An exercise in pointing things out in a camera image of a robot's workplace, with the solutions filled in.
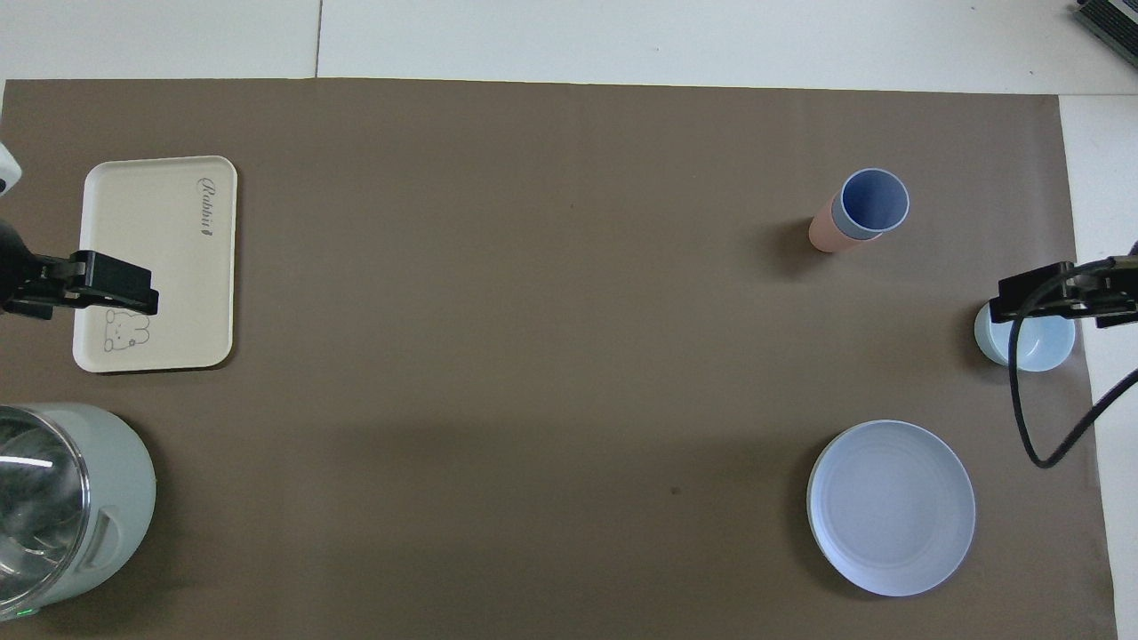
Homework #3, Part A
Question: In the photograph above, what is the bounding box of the pink plastic cup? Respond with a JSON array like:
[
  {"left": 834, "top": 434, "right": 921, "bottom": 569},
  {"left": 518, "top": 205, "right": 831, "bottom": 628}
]
[{"left": 808, "top": 192, "right": 881, "bottom": 254}]

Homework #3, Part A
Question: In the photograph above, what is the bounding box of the dark ribbed device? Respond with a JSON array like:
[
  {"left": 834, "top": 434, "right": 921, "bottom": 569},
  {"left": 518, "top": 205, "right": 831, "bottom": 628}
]
[{"left": 1071, "top": 0, "right": 1138, "bottom": 45}]

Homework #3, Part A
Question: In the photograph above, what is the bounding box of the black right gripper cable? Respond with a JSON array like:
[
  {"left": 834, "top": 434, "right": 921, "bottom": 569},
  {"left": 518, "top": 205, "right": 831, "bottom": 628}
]
[{"left": 1008, "top": 256, "right": 1138, "bottom": 469}]

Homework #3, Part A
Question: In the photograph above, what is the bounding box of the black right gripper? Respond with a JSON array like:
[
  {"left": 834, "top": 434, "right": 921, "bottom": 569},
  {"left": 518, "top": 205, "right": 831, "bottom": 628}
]
[{"left": 990, "top": 256, "right": 1138, "bottom": 328}]

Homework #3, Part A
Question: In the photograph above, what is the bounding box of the pale green cooking pot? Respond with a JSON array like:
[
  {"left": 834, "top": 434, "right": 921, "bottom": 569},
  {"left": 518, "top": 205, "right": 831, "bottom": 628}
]
[{"left": 0, "top": 403, "right": 158, "bottom": 621}]

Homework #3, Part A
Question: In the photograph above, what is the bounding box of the cream tray with rabbit print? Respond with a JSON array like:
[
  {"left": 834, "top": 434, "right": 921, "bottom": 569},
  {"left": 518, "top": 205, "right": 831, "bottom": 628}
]
[{"left": 72, "top": 156, "right": 239, "bottom": 373}]

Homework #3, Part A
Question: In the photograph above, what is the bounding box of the glass pot lid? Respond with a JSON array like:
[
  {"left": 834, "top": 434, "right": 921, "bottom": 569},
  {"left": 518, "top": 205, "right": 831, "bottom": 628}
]
[{"left": 0, "top": 407, "right": 92, "bottom": 614}]

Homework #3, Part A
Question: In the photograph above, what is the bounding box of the brown table mat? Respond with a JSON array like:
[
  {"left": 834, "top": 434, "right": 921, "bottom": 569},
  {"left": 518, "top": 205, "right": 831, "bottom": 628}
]
[{"left": 0, "top": 78, "right": 1119, "bottom": 640}]

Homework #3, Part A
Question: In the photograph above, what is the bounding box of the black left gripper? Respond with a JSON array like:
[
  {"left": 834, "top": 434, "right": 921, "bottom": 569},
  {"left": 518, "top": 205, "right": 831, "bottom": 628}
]
[{"left": 0, "top": 252, "right": 159, "bottom": 321}]

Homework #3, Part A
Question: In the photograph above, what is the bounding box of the blue round plate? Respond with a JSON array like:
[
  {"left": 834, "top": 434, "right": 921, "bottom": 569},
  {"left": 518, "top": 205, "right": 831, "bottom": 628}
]
[{"left": 806, "top": 420, "right": 977, "bottom": 597}]

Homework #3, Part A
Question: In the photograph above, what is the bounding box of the light blue bowl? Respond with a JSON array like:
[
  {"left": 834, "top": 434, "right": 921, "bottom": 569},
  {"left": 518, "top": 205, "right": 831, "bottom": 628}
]
[{"left": 974, "top": 300, "right": 1077, "bottom": 372}]

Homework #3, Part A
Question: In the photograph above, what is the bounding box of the blue plastic cup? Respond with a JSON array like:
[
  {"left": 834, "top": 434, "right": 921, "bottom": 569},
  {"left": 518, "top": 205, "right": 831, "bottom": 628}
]
[{"left": 836, "top": 167, "right": 910, "bottom": 242}]

